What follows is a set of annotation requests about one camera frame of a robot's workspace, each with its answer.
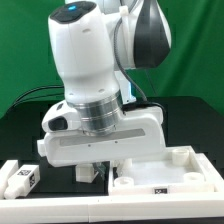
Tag white square table top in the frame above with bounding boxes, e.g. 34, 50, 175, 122
108, 146, 215, 196

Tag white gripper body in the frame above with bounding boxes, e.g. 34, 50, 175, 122
44, 106, 166, 167

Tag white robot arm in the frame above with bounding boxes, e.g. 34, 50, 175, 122
38, 1, 165, 167

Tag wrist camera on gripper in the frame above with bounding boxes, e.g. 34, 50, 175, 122
42, 100, 81, 133

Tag black cables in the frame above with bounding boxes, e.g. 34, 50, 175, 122
11, 84, 66, 109

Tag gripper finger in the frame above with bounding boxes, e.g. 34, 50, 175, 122
93, 162, 106, 177

